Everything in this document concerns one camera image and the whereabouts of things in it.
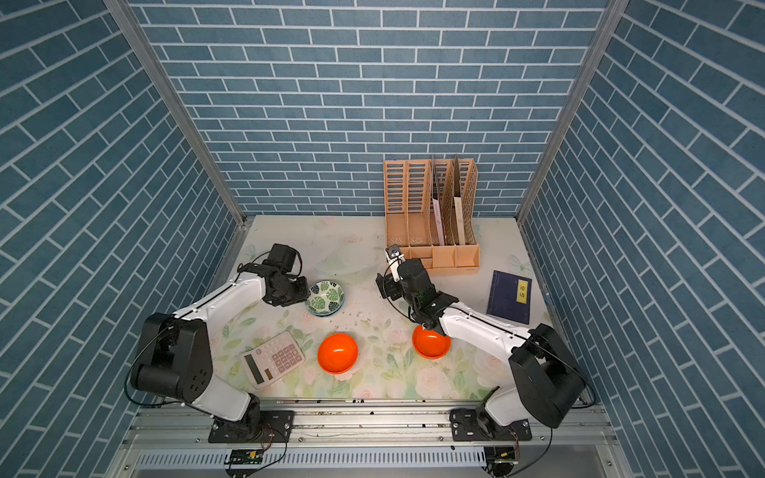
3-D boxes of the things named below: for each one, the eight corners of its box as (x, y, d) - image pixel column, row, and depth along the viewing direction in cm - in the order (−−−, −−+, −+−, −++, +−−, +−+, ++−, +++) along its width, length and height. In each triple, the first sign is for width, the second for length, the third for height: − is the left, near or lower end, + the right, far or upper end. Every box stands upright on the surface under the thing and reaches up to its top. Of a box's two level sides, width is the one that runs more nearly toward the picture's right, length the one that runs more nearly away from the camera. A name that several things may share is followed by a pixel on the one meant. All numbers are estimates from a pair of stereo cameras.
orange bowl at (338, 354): (317, 376, 83) (314, 370, 80) (323, 339, 90) (320, 333, 86) (357, 376, 84) (355, 370, 80) (360, 340, 90) (358, 333, 86)
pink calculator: (256, 390, 80) (252, 387, 78) (243, 357, 86) (239, 353, 84) (306, 358, 86) (303, 355, 84) (291, 329, 92) (288, 325, 90)
